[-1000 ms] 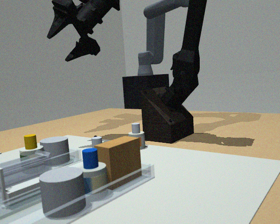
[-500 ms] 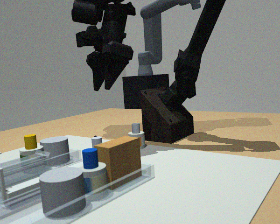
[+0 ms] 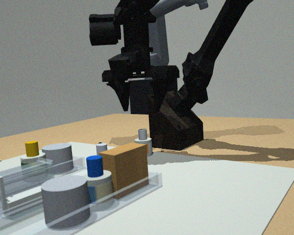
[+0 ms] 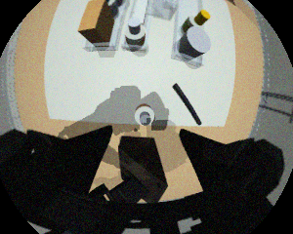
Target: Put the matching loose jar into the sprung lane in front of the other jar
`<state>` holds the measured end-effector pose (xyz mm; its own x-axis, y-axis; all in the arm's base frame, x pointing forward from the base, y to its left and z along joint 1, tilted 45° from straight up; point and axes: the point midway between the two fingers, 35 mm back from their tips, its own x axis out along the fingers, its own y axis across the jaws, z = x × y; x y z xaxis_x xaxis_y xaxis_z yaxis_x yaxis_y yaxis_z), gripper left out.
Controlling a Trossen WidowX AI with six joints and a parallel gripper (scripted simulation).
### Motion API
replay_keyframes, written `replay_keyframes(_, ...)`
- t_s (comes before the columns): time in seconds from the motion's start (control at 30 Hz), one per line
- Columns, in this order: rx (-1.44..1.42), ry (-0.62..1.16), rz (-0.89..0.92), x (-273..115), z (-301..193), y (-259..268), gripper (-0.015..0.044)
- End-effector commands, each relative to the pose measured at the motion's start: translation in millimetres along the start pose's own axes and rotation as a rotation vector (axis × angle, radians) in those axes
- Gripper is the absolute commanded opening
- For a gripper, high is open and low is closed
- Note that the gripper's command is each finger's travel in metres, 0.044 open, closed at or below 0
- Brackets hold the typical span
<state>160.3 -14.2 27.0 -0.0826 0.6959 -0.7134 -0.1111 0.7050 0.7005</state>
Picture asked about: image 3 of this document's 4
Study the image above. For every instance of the brown rectangular block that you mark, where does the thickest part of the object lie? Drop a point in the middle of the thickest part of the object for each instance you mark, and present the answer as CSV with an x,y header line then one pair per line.
x,y
127,164

